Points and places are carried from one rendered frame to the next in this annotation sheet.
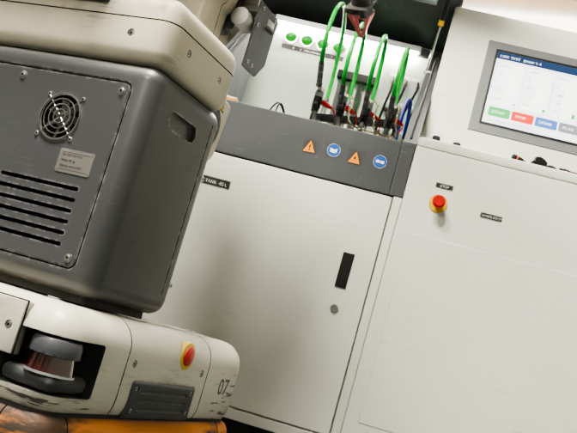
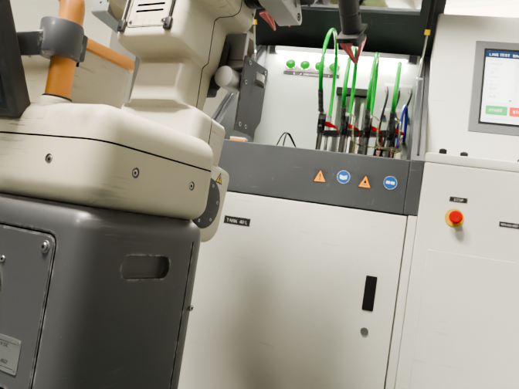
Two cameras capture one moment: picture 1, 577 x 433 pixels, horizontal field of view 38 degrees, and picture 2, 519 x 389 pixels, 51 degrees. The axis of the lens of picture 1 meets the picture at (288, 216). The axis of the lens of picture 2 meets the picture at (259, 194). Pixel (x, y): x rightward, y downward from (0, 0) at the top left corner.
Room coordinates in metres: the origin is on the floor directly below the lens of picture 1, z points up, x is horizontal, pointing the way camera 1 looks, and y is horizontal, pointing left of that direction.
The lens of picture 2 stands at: (0.73, 0.03, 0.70)
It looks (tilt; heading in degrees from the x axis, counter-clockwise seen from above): 3 degrees up; 5
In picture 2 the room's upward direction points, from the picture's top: 9 degrees clockwise
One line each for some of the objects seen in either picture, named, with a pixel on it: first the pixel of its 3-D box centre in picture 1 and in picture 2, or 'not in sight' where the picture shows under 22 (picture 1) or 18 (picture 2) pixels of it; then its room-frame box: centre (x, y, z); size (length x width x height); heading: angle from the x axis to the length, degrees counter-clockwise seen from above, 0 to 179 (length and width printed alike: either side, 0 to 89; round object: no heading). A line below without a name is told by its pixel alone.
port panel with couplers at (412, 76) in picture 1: (397, 107); (394, 113); (2.85, -0.26, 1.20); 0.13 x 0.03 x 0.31; 82
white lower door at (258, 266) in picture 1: (250, 283); (281, 313); (2.38, 0.05, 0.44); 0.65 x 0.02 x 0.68; 82
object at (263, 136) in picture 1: (292, 143); (303, 174); (2.39, 0.05, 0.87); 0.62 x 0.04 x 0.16; 82
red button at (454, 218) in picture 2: (438, 202); (455, 217); (2.29, -0.39, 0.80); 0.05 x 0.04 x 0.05; 82
